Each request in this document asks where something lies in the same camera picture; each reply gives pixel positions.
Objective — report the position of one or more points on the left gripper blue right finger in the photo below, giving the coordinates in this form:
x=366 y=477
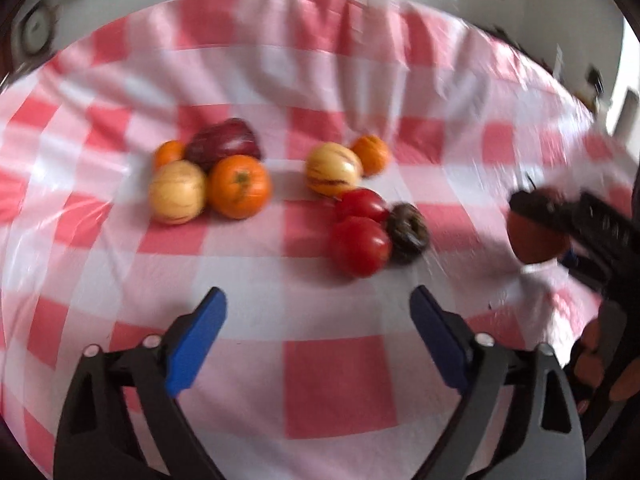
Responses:
x=445 y=335

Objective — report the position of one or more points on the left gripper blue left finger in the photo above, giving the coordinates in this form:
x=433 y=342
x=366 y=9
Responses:
x=189 y=340

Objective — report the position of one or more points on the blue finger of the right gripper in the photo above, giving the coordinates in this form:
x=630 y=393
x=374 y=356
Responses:
x=545 y=210

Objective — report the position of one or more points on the large dark red apple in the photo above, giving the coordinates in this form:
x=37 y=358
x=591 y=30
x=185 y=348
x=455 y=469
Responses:
x=533 y=243

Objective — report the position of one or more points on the red tomato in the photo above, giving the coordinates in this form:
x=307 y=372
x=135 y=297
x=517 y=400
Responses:
x=361 y=203
x=359 y=247

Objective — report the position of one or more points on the small orange tangerine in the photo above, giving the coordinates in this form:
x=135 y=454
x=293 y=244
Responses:
x=168 y=152

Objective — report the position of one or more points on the dark red wrinkled fruit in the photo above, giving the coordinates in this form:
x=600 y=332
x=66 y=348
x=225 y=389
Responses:
x=220 y=141

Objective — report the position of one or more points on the red white checkered tablecloth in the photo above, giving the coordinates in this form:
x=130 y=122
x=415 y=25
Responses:
x=312 y=376

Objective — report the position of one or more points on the round wall gauge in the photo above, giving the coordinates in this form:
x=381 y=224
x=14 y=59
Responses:
x=37 y=30

